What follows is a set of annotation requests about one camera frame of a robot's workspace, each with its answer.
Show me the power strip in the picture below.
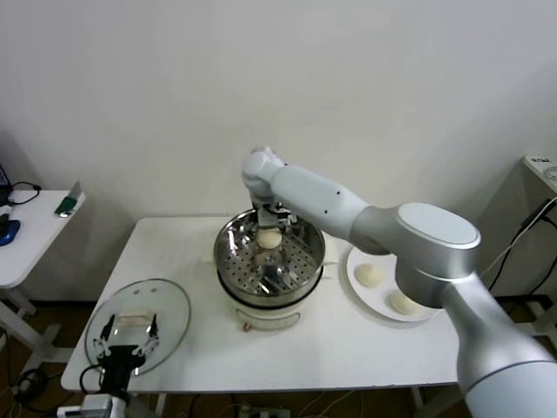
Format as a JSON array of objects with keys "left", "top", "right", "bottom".
[{"left": 237, "top": 404, "right": 292, "bottom": 418}]

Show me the blue computer mouse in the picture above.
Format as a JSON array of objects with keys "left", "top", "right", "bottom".
[{"left": 0, "top": 219, "right": 22, "bottom": 248}]

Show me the black cable with plug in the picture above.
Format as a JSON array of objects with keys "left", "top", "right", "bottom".
[{"left": 6, "top": 181, "right": 44, "bottom": 208}]

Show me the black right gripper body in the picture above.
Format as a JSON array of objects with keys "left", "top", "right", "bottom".
[{"left": 253, "top": 195, "right": 279, "bottom": 221}]

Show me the black floor cable bundle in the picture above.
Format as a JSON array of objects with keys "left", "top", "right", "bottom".
[{"left": 10, "top": 367, "right": 51, "bottom": 406}]

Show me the perforated steel steamer basket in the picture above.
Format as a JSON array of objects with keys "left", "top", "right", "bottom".
[{"left": 214, "top": 207, "right": 326, "bottom": 306}]

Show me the white electric cooking pot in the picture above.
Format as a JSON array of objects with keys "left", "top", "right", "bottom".
[{"left": 200, "top": 237, "right": 340, "bottom": 334}]

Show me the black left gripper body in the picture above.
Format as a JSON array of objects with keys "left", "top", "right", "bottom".
[{"left": 96, "top": 343, "right": 147, "bottom": 395}]

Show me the green handled scraper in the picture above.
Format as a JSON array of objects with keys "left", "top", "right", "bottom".
[{"left": 54, "top": 181, "right": 84, "bottom": 219}]

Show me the white round plate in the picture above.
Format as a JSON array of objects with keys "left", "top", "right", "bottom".
[{"left": 346, "top": 246, "right": 445, "bottom": 323}]

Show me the glass pot lid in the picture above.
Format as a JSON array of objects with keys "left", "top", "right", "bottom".
[{"left": 84, "top": 278, "right": 192, "bottom": 378}]

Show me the black power adapter cable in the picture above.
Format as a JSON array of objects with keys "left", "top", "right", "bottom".
[{"left": 484, "top": 198, "right": 557, "bottom": 297}]

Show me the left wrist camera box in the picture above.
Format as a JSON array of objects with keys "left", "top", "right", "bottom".
[{"left": 58, "top": 394, "right": 115, "bottom": 418}]

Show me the white side table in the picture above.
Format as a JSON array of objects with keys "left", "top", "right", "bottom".
[{"left": 0, "top": 190, "right": 87, "bottom": 375}]

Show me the white shelf stand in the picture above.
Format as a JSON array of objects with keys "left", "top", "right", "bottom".
[{"left": 520, "top": 155, "right": 557, "bottom": 339}]

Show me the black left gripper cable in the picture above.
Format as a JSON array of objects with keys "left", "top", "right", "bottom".
[{"left": 79, "top": 364, "right": 108, "bottom": 395}]

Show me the white work table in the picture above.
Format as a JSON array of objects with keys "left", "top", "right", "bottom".
[{"left": 60, "top": 212, "right": 480, "bottom": 418}]

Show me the white steamed baozi bun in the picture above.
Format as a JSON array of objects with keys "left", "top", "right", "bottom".
[
  {"left": 386, "top": 290, "right": 419, "bottom": 315},
  {"left": 354, "top": 263, "right": 384, "bottom": 289},
  {"left": 256, "top": 230, "right": 282, "bottom": 251}
]

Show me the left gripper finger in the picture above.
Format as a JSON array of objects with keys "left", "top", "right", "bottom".
[
  {"left": 137, "top": 313, "right": 161, "bottom": 356},
  {"left": 96, "top": 315, "right": 117, "bottom": 358}
]

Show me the white cable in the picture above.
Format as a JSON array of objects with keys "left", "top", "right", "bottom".
[{"left": 478, "top": 207, "right": 554, "bottom": 279}]

